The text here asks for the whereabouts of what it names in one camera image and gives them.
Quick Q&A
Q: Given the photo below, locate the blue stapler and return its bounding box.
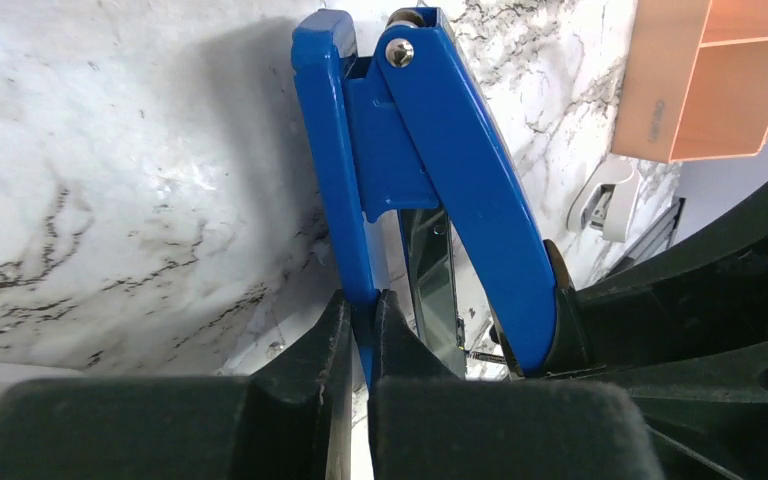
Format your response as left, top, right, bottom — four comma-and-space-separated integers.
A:
291, 7, 558, 378

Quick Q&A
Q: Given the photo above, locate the peach plastic desk organizer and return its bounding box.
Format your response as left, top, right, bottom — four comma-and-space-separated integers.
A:
612, 0, 768, 163

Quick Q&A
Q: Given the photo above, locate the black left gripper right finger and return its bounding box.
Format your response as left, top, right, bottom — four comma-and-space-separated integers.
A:
368, 290, 664, 479

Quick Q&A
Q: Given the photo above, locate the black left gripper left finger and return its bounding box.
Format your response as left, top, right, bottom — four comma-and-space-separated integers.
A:
0, 292, 352, 479

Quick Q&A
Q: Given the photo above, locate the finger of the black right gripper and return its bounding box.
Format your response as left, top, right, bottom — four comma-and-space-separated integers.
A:
599, 341, 768, 479
542, 181, 768, 376

